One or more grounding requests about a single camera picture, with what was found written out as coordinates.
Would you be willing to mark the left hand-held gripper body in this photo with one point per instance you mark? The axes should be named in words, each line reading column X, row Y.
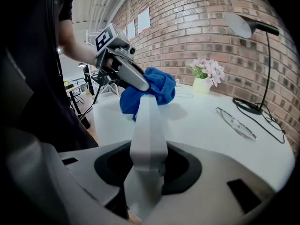
column 105, row 39

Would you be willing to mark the black desk lamp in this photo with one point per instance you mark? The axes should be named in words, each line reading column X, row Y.
column 236, row 24

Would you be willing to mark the white power strip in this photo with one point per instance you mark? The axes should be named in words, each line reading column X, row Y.
column 148, row 135

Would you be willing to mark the black round bin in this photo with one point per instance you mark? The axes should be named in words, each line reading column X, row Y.
column 85, row 123

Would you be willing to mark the thin-framed eyeglasses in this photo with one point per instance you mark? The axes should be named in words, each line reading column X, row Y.
column 236, row 125

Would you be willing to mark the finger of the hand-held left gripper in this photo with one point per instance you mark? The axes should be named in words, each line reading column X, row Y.
column 133, row 76

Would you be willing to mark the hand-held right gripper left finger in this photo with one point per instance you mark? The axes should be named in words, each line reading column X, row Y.
column 82, row 172

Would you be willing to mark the pink flowers in pot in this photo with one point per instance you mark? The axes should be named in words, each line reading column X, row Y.
column 208, row 69

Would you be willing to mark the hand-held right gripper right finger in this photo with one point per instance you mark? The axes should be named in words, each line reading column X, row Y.
column 215, row 172

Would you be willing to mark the person's body in black clothing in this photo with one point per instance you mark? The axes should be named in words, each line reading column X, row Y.
column 35, row 78

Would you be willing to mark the blue cloth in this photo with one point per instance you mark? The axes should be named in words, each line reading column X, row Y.
column 161, row 85

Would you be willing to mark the white paper sheet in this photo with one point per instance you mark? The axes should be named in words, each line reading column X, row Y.
column 130, row 30
column 143, row 20

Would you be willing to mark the person's left forearm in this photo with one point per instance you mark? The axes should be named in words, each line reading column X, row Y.
column 77, row 48

